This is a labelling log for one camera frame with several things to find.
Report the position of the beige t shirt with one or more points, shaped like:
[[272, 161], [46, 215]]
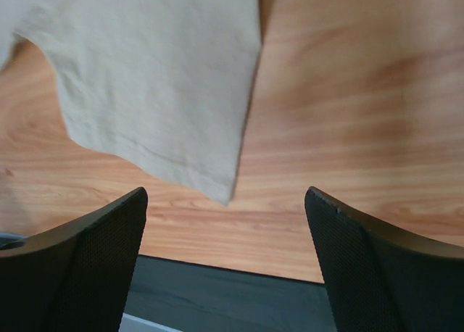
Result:
[[164, 84]]

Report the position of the black cloth strip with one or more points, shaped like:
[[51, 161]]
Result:
[[192, 297]]

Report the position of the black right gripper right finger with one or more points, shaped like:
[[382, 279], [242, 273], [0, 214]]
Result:
[[379, 277]]

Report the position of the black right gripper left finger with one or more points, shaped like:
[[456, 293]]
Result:
[[74, 277]]

